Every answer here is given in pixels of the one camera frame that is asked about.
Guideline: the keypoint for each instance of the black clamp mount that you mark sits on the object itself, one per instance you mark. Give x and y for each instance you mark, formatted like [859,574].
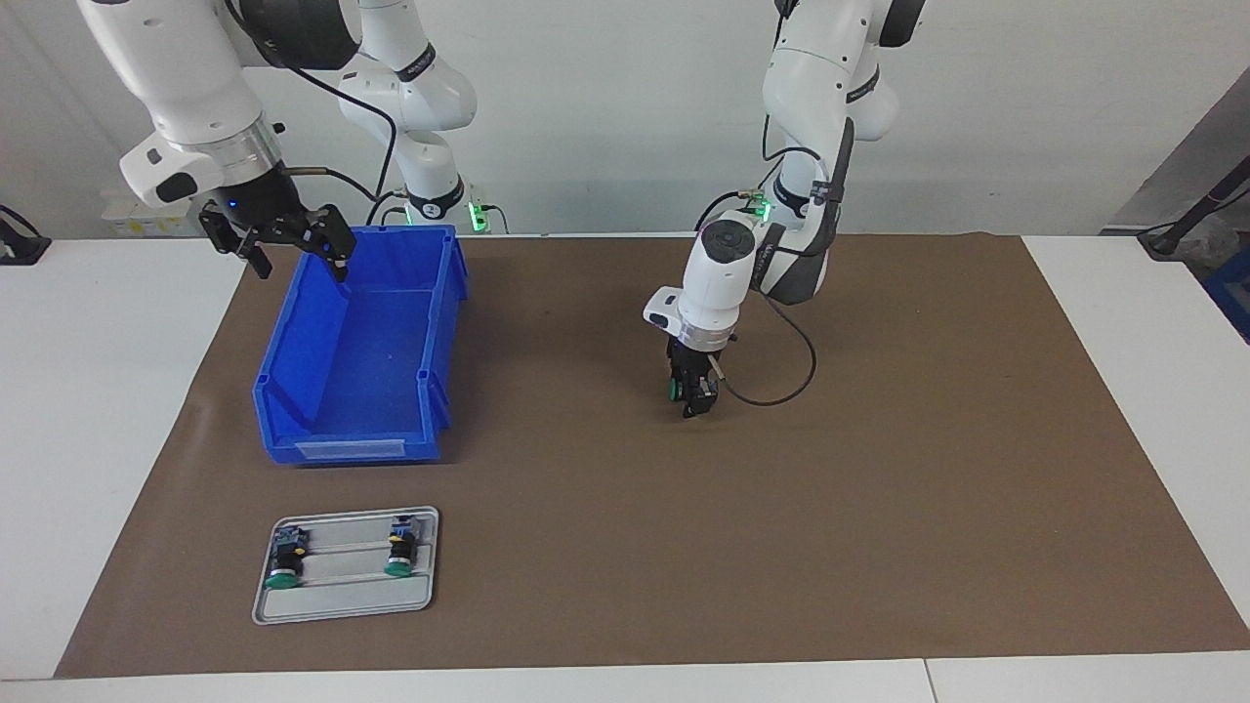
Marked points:
[20,249]

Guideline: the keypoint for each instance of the blue plastic storage bin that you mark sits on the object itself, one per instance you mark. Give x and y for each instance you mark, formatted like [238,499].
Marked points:
[361,371]

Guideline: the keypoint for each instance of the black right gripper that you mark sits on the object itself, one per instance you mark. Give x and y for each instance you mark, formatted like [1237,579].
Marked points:
[259,200]

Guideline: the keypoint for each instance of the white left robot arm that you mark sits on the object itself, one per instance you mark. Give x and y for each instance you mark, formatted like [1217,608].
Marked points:
[820,78]

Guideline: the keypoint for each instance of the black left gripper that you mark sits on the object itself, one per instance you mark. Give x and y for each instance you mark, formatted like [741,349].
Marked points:
[688,356]

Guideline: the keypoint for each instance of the brown table mat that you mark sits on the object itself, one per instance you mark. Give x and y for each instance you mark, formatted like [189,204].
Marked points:
[684,537]

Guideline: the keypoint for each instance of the green push button switch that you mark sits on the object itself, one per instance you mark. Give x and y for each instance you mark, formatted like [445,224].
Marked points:
[400,549]
[674,390]
[286,557]

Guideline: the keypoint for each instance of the blue crate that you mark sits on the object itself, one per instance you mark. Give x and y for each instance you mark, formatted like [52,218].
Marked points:
[1232,293]

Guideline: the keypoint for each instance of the grey metal tray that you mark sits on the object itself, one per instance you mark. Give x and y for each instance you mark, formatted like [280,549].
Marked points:
[342,600]

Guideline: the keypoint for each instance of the white box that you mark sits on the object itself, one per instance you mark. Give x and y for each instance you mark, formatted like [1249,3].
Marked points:
[122,215]

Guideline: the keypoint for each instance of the black stand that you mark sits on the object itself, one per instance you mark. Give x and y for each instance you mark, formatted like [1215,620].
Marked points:
[1162,239]

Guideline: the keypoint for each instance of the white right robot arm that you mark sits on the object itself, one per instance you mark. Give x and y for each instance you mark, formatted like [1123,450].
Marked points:
[176,68]

